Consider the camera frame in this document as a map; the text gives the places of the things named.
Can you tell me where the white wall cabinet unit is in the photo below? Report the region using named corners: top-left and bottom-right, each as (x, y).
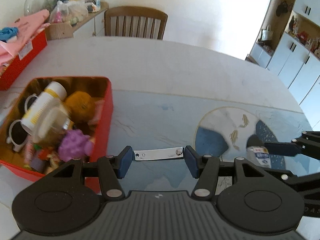
top-left (247, 0), bottom-right (319, 131)

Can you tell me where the red tin box with objects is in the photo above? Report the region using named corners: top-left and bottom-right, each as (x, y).
top-left (1, 76), bottom-right (113, 181)

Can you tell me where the pink printed cloth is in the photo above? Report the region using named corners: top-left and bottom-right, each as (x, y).
top-left (1, 9), bottom-right (50, 66)

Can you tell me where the red box with pink cloth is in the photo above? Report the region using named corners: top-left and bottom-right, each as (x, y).
top-left (1, 29), bottom-right (47, 91)

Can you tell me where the blue crumpled cloth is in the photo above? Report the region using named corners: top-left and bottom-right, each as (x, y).
top-left (0, 27), bottom-right (18, 42)

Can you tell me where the black white mug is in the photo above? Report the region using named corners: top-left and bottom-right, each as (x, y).
top-left (6, 119), bottom-right (29, 152)

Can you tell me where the clear plastic bag of items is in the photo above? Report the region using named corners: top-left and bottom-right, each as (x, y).
top-left (49, 0), bottom-right (88, 25)

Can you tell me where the white yellow bottle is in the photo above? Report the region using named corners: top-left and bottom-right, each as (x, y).
top-left (21, 81), bottom-right (67, 135)

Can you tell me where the small clear plastic bottle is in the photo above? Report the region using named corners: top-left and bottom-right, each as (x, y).
top-left (246, 134), bottom-right (271, 168)

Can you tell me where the white wooden sideboard cabinet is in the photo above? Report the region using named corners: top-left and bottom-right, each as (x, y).
top-left (44, 0), bottom-right (110, 41)

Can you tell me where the clear glass bowl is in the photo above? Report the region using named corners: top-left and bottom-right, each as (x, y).
top-left (23, 0), bottom-right (46, 16)

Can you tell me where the orange fuzzy ball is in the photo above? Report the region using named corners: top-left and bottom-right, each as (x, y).
top-left (64, 91), bottom-right (95, 124)

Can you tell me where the purple spiky ball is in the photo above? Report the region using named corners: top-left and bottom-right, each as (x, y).
top-left (58, 129), bottom-right (94, 162)

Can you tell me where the brown wooden chair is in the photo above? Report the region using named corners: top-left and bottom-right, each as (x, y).
top-left (104, 6), bottom-right (168, 40)

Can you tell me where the shiny metal bar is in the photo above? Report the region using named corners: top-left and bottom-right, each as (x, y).
top-left (133, 147), bottom-right (184, 161)

